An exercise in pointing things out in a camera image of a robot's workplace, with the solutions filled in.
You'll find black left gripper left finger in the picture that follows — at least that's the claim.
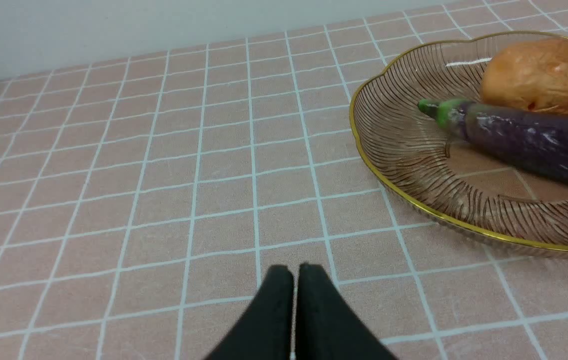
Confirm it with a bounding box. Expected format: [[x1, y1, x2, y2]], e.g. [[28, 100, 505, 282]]
[[206, 265, 294, 360]]

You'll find brown potato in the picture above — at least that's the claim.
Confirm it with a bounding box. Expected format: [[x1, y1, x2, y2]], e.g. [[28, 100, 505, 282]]
[[480, 38, 568, 116]]

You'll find purple eggplant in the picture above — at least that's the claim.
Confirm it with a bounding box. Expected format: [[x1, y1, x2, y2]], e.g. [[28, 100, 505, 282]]
[[418, 98, 568, 184]]

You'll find gold-rimmed glass plate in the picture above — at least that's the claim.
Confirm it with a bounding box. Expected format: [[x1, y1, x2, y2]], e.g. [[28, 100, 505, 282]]
[[350, 30, 568, 258]]

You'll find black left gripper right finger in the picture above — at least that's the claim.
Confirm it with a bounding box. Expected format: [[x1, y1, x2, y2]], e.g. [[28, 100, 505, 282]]
[[295, 263, 396, 360]]

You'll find pink grid tablecloth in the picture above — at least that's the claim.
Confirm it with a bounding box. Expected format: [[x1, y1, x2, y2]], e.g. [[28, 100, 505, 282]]
[[0, 0, 568, 360]]

